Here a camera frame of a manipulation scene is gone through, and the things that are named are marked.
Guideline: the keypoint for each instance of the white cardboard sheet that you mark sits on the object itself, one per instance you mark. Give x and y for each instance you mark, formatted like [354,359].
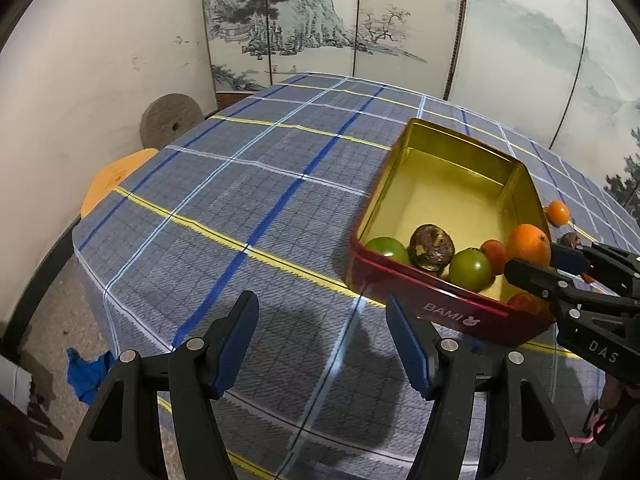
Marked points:
[15,380]

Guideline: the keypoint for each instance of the grey round millstone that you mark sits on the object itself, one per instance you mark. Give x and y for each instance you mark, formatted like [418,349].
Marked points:
[170,120]

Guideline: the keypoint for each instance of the red tomato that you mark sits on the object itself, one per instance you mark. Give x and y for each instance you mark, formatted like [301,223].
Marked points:
[495,255]
[525,302]

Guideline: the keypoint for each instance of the red and gold tin box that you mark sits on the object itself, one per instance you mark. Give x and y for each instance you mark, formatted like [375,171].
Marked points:
[450,185]

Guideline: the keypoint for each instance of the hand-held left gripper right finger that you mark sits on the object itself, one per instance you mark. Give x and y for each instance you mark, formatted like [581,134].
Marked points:
[407,347]

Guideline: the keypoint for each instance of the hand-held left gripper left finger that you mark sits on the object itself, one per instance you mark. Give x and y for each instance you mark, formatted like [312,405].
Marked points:
[235,350]

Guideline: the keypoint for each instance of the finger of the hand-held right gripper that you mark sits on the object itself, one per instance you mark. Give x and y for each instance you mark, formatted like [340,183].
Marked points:
[535,277]
[567,258]

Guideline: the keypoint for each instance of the large orange mandarin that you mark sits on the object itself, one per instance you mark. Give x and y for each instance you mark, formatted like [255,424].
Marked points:
[527,242]

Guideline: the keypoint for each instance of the blue plaid tablecloth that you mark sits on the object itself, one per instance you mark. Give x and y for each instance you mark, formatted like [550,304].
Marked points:
[250,185]

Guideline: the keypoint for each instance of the blue cloth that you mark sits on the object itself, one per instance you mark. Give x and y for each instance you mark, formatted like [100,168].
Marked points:
[85,375]

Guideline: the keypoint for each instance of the painted landscape folding screen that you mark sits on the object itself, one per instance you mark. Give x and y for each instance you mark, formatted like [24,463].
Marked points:
[310,10]

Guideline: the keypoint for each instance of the orange wooden stool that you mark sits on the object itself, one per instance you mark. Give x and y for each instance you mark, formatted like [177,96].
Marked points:
[110,177]

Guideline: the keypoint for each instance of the green tomato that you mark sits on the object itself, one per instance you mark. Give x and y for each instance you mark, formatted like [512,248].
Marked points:
[386,251]
[470,270]

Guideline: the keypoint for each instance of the person's right hand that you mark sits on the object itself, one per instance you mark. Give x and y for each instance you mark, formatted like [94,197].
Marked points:
[611,394]

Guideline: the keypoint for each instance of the brown wrinkled passion fruit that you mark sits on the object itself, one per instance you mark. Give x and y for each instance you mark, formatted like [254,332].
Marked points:
[431,247]
[570,239]

